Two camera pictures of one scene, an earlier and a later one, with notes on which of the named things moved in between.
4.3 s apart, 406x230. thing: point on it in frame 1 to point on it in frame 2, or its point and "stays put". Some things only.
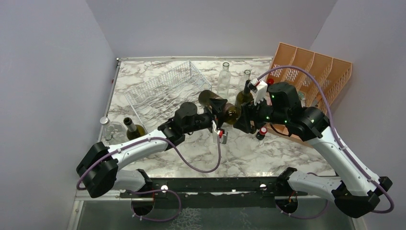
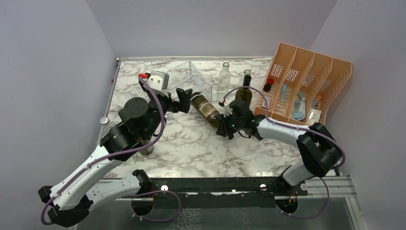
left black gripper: x=218 y=105 to x=185 y=98
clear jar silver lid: x=108 y=128 stays put
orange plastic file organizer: x=333 y=73 stays put
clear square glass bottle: x=224 y=82 stays put
